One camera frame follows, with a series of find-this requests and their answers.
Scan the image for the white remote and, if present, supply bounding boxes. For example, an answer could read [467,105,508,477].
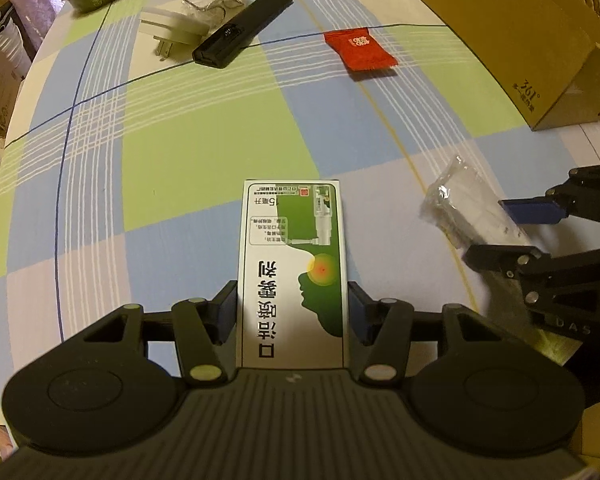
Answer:
[420,156,531,249]

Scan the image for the green white spray box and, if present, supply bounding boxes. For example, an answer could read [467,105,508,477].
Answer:
[236,180,348,370]

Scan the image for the black remote control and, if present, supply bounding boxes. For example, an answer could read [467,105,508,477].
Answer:
[193,0,294,68]

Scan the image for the brown cardboard box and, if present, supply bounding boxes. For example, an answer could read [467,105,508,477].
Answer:
[422,0,600,130]

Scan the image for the red snack packet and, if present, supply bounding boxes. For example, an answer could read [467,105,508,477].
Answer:
[324,28,398,72]

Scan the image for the white power adapter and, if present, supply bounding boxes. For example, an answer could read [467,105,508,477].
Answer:
[140,8,209,60]

